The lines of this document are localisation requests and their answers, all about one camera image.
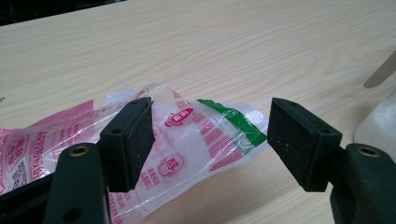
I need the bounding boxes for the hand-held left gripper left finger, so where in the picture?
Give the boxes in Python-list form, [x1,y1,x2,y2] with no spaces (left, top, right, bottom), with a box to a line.
[99,96,156,193]

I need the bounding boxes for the clear glass jar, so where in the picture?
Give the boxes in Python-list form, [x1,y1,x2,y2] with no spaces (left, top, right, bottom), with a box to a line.
[353,91,396,153]

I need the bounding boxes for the pink printed plastic bag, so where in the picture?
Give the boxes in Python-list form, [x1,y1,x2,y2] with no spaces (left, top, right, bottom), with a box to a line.
[0,82,269,224]

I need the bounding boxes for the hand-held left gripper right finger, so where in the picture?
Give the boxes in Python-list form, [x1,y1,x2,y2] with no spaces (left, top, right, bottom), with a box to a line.
[266,97,344,193]

